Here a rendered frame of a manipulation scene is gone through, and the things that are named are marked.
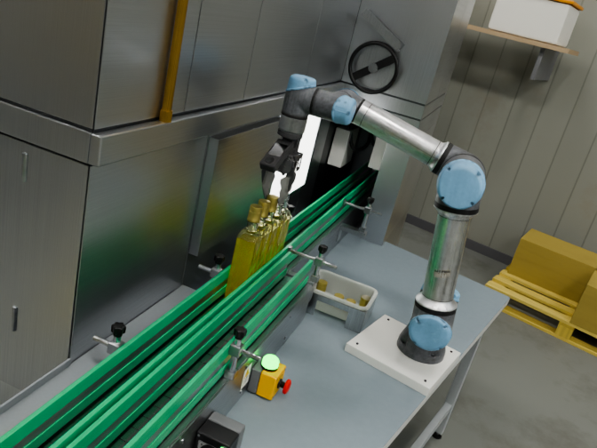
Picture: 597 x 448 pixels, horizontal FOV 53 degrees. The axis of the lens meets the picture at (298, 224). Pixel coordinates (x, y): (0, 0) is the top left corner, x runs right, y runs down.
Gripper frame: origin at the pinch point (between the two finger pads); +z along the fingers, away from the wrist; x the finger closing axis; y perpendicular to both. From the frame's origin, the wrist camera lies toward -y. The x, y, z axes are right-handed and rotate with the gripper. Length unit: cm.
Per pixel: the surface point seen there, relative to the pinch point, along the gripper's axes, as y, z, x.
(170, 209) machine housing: -30.9, 0.1, 14.7
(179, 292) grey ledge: -21.4, 27.3, 12.9
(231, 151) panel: -7.8, -11.9, 12.0
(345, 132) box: 110, -1, 12
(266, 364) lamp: -30.5, 31.1, -19.1
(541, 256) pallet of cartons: 289, 80, -109
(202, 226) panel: -16.7, 8.0, 12.0
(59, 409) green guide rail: -81, 22, 2
